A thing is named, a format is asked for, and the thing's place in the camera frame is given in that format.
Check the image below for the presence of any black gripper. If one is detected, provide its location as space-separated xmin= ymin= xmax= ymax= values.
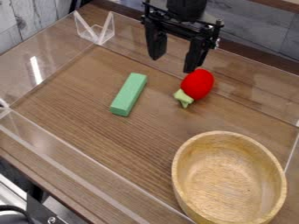
xmin=142 ymin=2 xmax=224 ymax=74

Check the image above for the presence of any red plush strawberry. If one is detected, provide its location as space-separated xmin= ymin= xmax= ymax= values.
xmin=173 ymin=69 xmax=214 ymax=109

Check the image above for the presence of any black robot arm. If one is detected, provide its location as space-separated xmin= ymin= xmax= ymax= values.
xmin=141 ymin=0 xmax=224 ymax=73

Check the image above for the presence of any green foam block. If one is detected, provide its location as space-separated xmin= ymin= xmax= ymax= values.
xmin=109 ymin=73 xmax=146 ymax=116

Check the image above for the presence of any wooden bowl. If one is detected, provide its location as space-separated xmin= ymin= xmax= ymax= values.
xmin=172 ymin=130 xmax=287 ymax=224

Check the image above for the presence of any clear acrylic enclosure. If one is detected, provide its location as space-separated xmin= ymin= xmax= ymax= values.
xmin=0 ymin=7 xmax=299 ymax=224

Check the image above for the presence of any grey metal table frame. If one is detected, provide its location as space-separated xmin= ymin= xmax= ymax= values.
xmin=0 ymin=157 xmax=88 ymax=224

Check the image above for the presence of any black cable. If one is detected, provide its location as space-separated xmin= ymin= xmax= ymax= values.
xmin=0 ymin=205 xmax=33 ymax=224

